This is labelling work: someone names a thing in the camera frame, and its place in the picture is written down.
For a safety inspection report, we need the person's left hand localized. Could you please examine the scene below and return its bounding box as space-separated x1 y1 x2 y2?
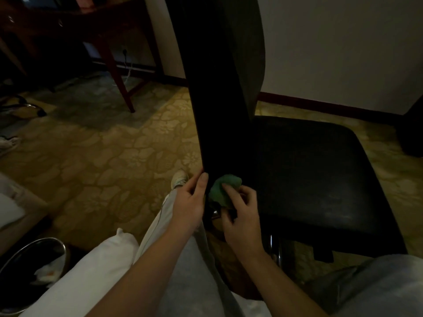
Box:
168 170 209 235

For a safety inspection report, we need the person's right hand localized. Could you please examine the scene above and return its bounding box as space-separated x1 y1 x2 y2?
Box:
220 183 267 261

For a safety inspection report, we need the green cleaning cloth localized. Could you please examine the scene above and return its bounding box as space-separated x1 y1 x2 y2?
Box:
208 174 243 210

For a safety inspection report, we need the black leather chair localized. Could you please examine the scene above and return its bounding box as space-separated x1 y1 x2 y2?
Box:
164 0 408 301

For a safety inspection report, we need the person's left forearm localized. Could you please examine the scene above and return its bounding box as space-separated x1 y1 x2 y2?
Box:
85 224 199 317

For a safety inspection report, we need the person's right forearm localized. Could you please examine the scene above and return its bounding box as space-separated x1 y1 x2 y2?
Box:
237 251 328 317

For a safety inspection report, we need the black swivel chair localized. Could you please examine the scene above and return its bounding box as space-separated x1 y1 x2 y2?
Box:
0 94 48 118

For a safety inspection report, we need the white sneaker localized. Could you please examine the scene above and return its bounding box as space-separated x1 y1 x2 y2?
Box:
171 169 189 190

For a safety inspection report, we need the dark red baseboard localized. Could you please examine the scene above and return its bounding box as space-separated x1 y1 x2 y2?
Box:
92 57 402 124

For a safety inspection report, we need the white crumpled tissue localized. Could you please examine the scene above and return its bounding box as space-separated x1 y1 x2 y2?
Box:
31 254 65 286

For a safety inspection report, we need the beige upholstered furniture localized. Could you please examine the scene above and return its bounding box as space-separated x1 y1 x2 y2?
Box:
0 173 50 256

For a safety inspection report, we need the metal trash bin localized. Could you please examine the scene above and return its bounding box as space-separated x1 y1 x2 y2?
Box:
0 237 71 316

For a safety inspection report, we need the white cushion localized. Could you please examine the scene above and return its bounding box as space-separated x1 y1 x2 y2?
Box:
0 193 26 230

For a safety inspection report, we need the dark red wooden table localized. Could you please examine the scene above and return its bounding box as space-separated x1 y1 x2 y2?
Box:
0 0 164 113

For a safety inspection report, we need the brown curtain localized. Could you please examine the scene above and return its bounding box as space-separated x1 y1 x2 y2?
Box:
0 36 27 76

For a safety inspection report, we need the white hanging cord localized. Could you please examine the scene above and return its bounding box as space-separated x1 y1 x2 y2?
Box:
112 59 134 86

